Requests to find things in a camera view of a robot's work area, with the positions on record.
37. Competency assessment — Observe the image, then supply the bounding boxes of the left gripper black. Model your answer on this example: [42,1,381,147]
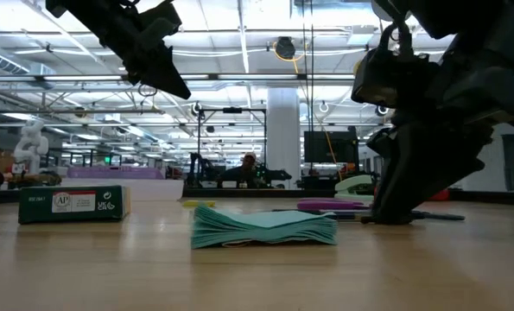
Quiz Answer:
[68,0,192,100]

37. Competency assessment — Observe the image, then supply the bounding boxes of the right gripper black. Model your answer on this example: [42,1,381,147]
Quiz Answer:
[366,8,514,225]

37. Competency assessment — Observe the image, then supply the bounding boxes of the grey black pen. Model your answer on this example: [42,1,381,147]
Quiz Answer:
[320,209,466,222]

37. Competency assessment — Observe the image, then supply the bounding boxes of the purple handled scissors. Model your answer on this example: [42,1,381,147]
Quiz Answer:
[296,197,372,212]

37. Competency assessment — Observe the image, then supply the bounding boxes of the clear pencil case purple lid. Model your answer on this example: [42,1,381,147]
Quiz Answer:
[61,166,185,202]

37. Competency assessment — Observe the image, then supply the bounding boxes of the teal sticky note stack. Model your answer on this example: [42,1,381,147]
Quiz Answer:
[190,204,339,251]

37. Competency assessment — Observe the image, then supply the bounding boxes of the green yellow crayon box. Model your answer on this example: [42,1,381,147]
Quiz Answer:
[17,184,131,225]

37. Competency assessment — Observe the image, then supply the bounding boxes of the orange stand with pole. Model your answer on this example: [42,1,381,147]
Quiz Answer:
[428,188,451,202]

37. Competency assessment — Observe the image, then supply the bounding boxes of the mint green stapler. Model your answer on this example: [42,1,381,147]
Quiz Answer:
[333,174,375,202]

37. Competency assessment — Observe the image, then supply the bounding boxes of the person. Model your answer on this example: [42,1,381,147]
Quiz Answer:
[219,151,262,189]

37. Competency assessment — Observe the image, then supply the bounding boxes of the white round pillar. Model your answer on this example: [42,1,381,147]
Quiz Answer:
[266,88,301,190]

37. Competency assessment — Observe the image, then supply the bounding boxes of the white round lamp head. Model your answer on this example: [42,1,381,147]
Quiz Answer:
[371,0,391,22]

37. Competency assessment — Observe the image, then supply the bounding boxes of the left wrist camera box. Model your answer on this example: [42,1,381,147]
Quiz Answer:
[139,0,183,44]

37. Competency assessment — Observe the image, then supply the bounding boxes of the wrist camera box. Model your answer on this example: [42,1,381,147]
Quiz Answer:
[139,0,183,44]
[351,45,439,110]

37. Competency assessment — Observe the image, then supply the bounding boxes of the black metal frame rig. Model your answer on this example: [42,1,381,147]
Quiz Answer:
[197,106,269,174]

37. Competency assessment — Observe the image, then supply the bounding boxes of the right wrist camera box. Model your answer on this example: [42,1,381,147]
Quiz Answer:
[351,45,439,110]

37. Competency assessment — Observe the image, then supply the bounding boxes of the black ceiling cable reel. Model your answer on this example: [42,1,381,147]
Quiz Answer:
[273,36,305,61]

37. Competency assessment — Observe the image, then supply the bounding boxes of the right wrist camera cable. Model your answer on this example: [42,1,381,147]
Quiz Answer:
[379,21,413,56]

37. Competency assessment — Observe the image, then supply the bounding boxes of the black hanging cable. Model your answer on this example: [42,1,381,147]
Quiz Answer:
[301,0,306,130]
[309,23,314,174]

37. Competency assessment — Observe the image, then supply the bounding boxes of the black table edge rail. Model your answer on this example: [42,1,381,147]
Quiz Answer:
[0,187,514,205]

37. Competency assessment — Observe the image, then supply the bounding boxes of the silver ceiling duct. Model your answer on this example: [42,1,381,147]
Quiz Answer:
[0,45,31,74]

